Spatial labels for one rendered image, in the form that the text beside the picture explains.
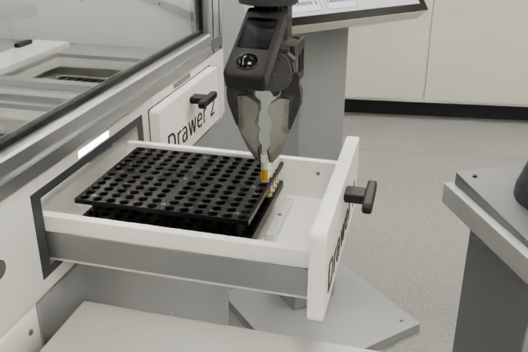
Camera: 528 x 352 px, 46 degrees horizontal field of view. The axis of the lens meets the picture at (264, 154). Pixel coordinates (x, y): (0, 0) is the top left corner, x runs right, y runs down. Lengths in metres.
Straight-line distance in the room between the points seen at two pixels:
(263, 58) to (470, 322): 0.75
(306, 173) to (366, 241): 1.58
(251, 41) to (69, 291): 0.40
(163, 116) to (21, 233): 0.36
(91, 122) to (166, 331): 0.29
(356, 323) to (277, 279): 1.30
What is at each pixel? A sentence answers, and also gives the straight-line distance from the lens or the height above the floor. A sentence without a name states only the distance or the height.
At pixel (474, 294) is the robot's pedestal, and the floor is 0.57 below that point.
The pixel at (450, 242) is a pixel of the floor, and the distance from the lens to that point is 2.53.
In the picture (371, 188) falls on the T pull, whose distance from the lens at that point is 0.77.
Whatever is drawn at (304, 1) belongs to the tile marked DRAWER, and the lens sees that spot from 1.54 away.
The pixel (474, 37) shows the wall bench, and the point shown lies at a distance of 3.75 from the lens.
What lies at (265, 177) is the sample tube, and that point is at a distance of 0.80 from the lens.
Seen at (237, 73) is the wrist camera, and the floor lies 1.07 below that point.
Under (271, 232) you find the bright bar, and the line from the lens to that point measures 0.79.
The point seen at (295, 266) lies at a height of 0.87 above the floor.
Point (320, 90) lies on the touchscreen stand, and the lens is 1.71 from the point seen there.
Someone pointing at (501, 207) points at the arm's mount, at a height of 0.78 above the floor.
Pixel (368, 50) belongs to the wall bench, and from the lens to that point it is 3.71.
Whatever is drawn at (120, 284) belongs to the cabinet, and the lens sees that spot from 0.99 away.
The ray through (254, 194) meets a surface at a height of 0.90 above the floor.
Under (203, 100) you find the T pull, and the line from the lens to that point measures 1.09.
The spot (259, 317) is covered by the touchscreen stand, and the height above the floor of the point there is 0.03.
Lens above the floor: 1.24
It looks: 23 degrees down
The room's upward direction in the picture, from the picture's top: straight up
